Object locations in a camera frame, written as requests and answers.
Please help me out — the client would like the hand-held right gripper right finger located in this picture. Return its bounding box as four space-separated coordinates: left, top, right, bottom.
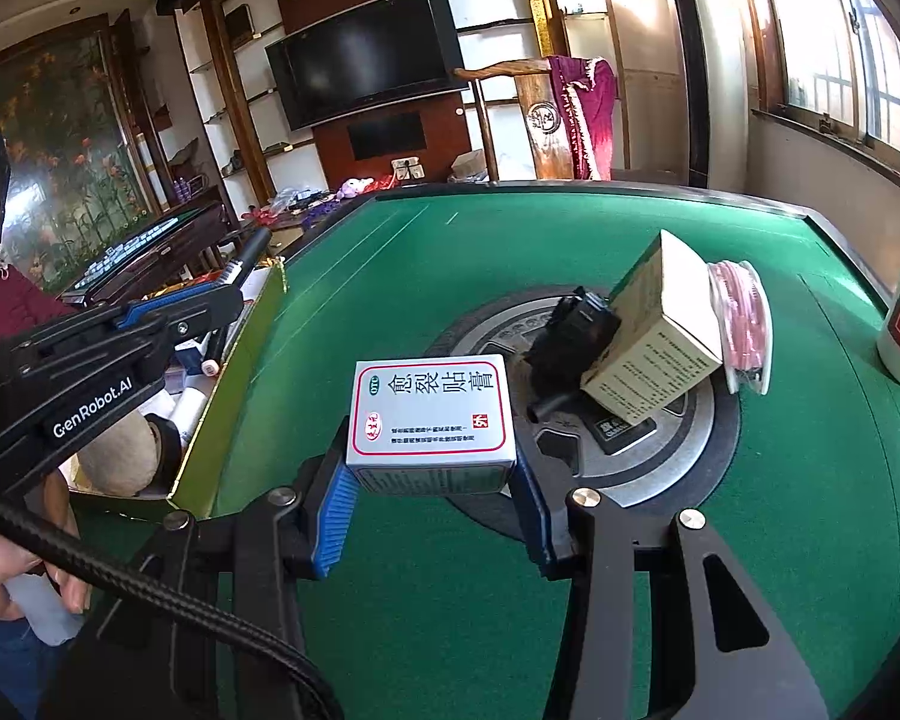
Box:
510 457 830 720

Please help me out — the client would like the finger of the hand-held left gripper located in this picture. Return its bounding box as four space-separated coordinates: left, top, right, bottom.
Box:
115 279 242 329
169 292 245 361

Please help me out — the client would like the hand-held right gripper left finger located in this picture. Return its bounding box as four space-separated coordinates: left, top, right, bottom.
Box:
45 427 361 720

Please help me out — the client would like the black marker white cap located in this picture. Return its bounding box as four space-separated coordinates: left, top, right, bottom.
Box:
199 326 230 377

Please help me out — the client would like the gold green cardboard box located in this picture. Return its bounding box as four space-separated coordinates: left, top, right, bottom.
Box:
67 262 290 522

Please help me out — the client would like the black tape roll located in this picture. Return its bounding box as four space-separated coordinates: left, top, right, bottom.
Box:
146 416 188 481

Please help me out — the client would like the small white medicine box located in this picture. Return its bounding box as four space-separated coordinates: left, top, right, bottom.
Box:
345 355 518 497

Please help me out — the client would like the person's left hand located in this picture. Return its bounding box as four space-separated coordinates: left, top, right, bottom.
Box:
0 476 91 620

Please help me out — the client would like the dark mahjong tile case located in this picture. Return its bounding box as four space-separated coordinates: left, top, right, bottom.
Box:
60 202 233 308

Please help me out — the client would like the round table control panel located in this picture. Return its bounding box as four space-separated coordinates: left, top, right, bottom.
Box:
427 289 743 541

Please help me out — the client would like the cluttered low side table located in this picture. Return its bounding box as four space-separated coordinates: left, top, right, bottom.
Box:
244 184 346 230

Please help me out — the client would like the black plastic clip device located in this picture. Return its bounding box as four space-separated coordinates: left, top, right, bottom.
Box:
525 286 622 421

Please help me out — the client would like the green cream carton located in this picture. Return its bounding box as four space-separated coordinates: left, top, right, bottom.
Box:
579 229 725 428

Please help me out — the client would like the person's blue jeans leg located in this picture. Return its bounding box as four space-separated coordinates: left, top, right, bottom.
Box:
0 615 53 720

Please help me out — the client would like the pink striped plastic pack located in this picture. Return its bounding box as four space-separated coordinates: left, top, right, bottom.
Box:
705 259 775 397

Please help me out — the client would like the small cardboard box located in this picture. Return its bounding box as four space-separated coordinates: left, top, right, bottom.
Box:
450 148 492 179

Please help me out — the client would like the black flat television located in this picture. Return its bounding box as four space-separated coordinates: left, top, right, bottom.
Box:
265 0 470 132

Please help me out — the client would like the wooden chair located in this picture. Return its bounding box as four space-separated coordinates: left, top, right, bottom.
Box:
452 56 623 182

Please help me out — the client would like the maroon fringed cloth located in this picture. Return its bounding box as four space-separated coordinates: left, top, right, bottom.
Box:
546 54 617 181

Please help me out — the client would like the window with metal grille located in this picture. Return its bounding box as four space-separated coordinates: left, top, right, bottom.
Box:
750 0 900 181

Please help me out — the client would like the floral wall painting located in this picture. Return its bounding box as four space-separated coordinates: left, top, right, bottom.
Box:
0 34 162 293

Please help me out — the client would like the black braided cable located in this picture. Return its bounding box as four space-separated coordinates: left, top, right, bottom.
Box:
0 476 346 720

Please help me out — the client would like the wooden wall shelf unit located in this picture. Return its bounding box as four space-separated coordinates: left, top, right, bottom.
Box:
157 0 293 203

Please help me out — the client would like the black rectangular wall panel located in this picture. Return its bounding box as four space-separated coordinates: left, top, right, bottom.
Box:
346 111 428 162

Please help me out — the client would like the dark vertical door post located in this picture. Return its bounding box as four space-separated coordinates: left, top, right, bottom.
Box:
666 0 713 185

